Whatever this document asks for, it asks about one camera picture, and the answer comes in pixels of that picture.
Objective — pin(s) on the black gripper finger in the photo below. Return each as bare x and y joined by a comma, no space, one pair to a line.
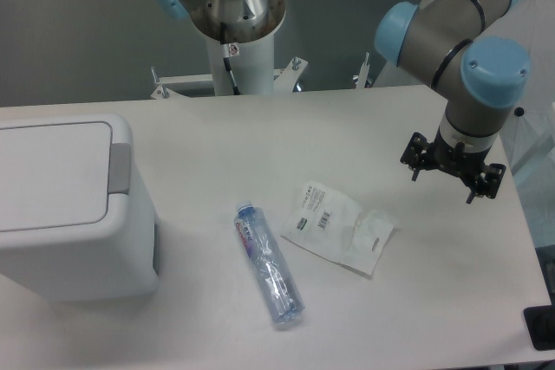
485,182
416,155

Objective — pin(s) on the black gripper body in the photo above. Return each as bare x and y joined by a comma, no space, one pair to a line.
460,155

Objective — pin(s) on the white push-lid trash can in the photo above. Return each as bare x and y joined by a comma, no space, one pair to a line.
77,221

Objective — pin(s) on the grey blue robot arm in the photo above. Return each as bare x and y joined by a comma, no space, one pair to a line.
443,45

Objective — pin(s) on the white plastic packaging bag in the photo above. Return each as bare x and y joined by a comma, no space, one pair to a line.
332,225

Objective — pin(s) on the black device at edge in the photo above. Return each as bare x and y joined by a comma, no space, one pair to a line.
540,326

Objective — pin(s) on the clear plastic water bottle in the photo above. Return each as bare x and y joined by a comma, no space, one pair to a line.
274,278

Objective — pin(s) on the white metal mounting frame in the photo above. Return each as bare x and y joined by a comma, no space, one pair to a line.
231,79

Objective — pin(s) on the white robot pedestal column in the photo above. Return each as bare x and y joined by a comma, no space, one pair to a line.
242,29

